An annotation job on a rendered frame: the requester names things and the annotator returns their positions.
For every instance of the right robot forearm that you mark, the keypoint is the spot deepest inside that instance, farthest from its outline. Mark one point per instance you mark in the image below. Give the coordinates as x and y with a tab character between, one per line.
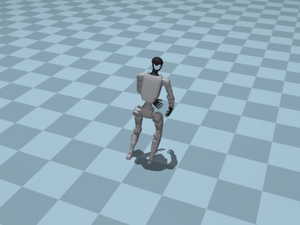
171	103

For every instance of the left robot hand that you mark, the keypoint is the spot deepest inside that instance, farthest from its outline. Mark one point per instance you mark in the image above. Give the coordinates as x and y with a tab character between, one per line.
157	102

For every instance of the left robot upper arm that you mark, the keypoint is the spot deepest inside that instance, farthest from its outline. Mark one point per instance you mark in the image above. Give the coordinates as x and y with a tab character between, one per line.
139	81

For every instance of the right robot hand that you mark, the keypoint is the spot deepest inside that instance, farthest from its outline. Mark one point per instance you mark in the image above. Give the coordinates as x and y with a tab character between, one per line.
169	112

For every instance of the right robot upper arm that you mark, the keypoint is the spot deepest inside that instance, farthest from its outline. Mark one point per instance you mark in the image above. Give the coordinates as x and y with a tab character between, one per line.
167	84

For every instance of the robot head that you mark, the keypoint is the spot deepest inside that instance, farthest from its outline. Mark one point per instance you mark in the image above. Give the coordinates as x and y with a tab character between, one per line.
157	61

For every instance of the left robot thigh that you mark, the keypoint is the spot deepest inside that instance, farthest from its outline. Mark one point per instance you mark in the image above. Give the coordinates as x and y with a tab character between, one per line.
138	119

